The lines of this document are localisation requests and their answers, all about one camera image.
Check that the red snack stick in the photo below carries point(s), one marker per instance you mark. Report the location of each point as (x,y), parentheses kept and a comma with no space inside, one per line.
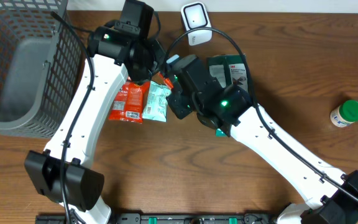
(166,81)

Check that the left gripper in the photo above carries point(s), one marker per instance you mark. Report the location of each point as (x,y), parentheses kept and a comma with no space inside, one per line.
(160,53)

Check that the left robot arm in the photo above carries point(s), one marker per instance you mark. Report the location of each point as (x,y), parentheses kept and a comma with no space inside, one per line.
(62,172)

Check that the green white glove pack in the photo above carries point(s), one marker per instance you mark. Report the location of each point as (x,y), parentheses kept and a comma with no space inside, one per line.
(228,70)

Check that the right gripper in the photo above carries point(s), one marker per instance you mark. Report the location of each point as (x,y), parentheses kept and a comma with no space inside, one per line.
(178,109)

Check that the mint green snack bag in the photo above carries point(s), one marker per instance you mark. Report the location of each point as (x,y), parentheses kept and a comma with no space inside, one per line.
(156,105)

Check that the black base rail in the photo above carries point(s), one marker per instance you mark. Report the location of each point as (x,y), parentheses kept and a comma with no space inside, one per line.
(138,218)

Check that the red snack bag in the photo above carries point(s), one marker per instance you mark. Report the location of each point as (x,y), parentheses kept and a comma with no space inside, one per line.
(128,104)

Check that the white barcode scanner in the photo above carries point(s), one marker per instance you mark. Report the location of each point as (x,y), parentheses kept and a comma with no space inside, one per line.
(195,15)

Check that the grey plastic basket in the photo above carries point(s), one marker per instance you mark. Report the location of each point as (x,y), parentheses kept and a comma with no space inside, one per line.
(39,65)

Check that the green lidded jar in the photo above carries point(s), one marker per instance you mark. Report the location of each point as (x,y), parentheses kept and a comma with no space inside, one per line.
(345,114)

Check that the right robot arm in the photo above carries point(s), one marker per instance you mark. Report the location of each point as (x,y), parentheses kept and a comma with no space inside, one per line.
(329,194)

